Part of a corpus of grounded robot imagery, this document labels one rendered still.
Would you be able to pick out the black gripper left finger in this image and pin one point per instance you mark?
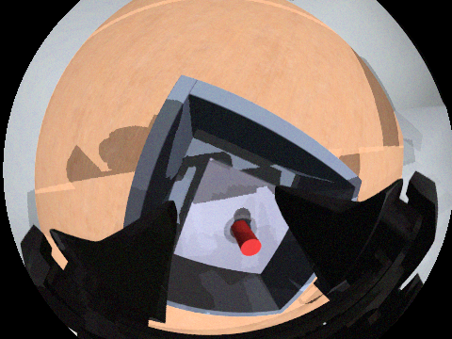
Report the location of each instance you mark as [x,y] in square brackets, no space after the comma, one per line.
[134,262]

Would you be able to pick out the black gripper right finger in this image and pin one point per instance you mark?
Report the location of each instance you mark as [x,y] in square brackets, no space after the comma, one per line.
[333,233]

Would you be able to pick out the red peg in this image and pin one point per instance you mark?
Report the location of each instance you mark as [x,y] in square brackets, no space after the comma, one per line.
[249,245]

